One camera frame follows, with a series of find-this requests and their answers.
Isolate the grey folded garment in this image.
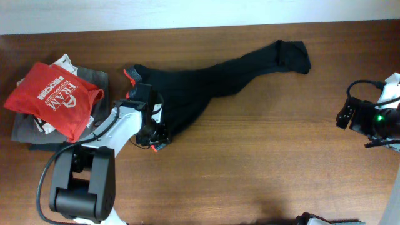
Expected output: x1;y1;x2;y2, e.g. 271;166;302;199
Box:
11;66;111;144

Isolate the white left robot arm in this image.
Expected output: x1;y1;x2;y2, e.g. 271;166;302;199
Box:
46;97;169;224

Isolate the red printed t-shirt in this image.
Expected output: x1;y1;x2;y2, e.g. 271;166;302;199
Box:
4;62;104;143

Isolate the white folded garment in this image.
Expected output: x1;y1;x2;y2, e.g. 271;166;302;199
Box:
34;54;78;134

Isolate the black leggings red waistband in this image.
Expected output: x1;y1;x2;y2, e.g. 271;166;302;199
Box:
123;40;311;151

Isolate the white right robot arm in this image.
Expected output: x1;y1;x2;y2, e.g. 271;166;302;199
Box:
291;72;399;225

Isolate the dark folded garment bottom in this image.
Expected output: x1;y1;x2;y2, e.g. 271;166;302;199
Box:
28;142;69;152

